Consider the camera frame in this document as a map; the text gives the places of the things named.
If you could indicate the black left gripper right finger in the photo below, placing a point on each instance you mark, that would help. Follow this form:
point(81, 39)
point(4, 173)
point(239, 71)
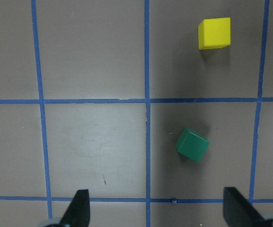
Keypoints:
point(238, 212)

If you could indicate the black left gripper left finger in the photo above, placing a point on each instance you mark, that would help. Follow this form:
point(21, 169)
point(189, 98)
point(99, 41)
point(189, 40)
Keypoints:
point(78, 211)

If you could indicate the green wooden block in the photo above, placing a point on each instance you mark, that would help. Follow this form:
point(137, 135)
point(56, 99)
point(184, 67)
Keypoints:
point(191, 144)

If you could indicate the yellow wooden block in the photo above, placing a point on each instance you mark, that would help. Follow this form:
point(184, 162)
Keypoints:
point(214, 33)

